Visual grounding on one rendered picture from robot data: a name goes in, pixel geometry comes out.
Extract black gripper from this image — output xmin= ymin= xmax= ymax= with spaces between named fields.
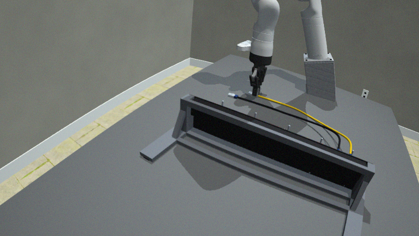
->
xmin=249 ymin=52 xmax=272 ymax=98

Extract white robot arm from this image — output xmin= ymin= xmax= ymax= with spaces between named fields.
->
xmin=237 ymin=0 xmax=328 ymax=60

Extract white and blue cable plug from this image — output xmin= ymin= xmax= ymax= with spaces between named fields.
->
xmin=228 ymin=93 xmax=238 ymax=99

